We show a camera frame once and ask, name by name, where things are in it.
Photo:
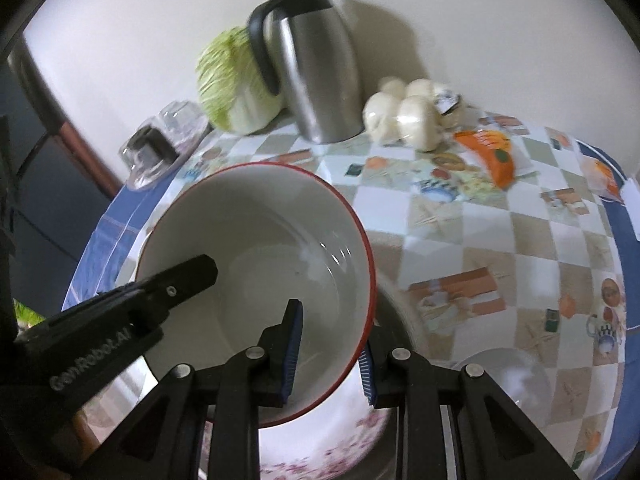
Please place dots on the clear plastic box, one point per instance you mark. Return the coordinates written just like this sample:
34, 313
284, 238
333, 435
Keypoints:
185, 120

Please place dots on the clear glass cups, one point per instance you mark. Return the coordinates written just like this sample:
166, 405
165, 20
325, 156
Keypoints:
150, 155

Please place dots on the stainless steel thermos jug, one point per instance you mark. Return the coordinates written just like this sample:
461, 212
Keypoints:
320, 70

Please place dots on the red rimmed fruit print bowl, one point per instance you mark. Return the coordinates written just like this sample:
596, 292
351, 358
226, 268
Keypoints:
260, 240

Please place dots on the orange snack packet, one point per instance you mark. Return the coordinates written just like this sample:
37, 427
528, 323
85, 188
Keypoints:
492, 155
602, 175

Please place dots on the pink floral round plate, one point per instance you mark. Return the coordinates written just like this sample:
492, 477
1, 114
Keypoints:
325, 440

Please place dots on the napa cabbage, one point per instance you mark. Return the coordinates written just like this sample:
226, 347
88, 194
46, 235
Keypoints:
225, 85

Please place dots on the dark cabinet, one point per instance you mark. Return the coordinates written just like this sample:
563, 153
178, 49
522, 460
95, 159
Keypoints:
45, 200

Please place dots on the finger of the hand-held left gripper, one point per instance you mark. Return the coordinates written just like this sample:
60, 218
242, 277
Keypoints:
185, 280

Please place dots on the bag of white buns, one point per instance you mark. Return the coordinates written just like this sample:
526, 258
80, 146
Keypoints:
410, 115

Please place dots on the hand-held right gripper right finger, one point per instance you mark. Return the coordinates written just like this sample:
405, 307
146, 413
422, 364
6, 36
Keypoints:
366, 375

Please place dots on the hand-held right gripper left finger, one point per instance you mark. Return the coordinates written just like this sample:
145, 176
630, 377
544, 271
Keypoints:
292, 350

